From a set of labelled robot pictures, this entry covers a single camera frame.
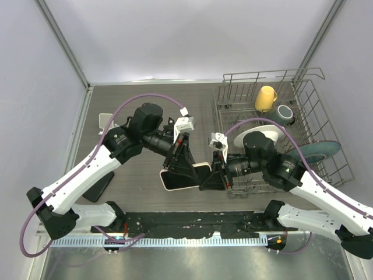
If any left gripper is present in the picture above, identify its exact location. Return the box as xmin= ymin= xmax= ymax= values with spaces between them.
xmin=142 ymin=131 xmax=199 ymax=179

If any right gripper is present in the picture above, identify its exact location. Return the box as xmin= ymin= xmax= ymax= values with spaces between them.
xmin=200 ymin=148 xmax=266 ymax=190

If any black round-base phone stand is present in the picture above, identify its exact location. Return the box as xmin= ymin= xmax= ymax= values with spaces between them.
xmin=163 ymin=117 xmax=175 ymax=142

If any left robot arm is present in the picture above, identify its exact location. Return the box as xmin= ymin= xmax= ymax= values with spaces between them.
xmin=27 ymin=103 xmax=195 ymax=240

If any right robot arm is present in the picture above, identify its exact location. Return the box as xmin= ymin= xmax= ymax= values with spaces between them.
xmin=199 ymin=131 xmax=372 ymax=260

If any black phone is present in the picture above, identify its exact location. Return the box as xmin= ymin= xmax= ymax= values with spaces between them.
xmin=82 ymin=171 xmax=115 ymax=202

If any silver folding phone stand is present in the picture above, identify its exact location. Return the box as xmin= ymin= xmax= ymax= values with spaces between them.
xmin=98 ymin=113 xmax=114 ymax=135

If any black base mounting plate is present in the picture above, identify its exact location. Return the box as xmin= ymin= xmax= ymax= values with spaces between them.
xmin=90 ymin=210 xmax=298 ymax=239

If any white bowl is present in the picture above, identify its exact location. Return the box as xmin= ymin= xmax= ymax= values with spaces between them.
xmin=233 ymin=125 xmax=284 ymax=148

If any dark green mug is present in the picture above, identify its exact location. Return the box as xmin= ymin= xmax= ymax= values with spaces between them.
xmin=265 ymin=105 xmax=295 ymax=127

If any yellow mug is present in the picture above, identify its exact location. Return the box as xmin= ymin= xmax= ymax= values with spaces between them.
xmin=255 ymin=86 xmax=277 ymax=112

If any blue-green plate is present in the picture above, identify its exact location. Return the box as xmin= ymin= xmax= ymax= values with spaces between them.
xmin=299 ymin=141 xmax=342 ymax=165

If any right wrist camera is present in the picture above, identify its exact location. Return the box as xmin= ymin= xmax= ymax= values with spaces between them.
xmin=209 ymin=132 xmax=228 ymax=161

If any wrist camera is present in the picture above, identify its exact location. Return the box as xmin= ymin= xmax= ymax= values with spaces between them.
xmin=173 ymin=117 xmax=195 ymax=143
xmin=209 ymin=132 xmax=228 ymax=161

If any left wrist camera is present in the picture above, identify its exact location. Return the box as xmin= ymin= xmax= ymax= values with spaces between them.
xmin=173 ymin=117 xmax=195 ymax=143

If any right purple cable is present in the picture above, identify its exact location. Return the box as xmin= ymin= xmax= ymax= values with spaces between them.
xmin=221 ymin=117 xmax=373 ymax=255

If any metal wire dish rack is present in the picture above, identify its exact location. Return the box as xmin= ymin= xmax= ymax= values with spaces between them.
xmin=213 ymin=67 xmax=354 ymax=200

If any white slotted cable duct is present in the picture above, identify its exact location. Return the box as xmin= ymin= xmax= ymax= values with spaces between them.
xmin=60 ymin=235 xmax=268 ymax=248

